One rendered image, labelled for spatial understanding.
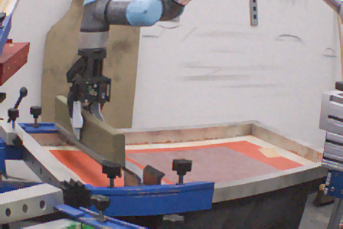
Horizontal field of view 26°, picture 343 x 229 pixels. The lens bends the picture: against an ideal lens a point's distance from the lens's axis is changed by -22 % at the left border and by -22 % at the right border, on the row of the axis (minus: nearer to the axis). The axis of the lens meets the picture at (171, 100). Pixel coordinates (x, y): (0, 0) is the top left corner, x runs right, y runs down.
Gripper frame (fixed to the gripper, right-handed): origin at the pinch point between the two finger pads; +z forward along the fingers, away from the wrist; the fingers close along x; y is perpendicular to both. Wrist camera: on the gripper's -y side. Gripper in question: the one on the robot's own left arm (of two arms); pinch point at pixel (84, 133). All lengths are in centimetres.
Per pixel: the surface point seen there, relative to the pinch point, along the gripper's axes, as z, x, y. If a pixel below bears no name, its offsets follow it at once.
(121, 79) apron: 26, 101, -195
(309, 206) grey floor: 105, 221, -175
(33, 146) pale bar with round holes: 1.4, -18.3, 7.1
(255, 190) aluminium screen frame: 9.0, 30.0, 29.2
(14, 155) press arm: 5.1, -23.8, 3.0
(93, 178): 10.0, -0.1, 4.7
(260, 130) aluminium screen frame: 7, 62, -20
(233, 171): 9.9, 36.6, 7.4
